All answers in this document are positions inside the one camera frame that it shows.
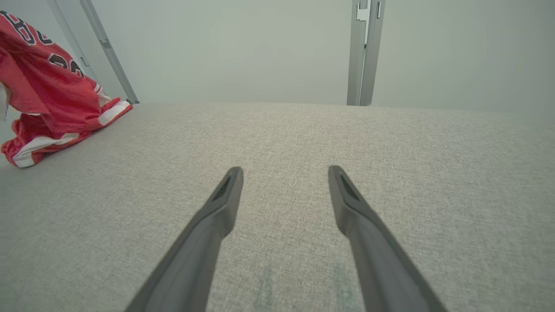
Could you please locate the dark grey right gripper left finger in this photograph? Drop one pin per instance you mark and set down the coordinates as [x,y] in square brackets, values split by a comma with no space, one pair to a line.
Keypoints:
[195,260]

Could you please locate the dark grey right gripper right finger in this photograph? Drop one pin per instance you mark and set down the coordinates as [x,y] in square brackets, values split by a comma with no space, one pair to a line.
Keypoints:
[381,260]

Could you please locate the red jersey with dark lettering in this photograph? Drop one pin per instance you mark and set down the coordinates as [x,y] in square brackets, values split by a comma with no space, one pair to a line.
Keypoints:
[47,91]

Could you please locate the wide grey metal post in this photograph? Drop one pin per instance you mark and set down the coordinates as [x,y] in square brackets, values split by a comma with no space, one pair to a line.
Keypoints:
[355,65]

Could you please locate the thin grey metal post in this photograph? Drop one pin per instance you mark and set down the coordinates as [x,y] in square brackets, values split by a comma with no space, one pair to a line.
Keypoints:
[108,47]
[65,32]

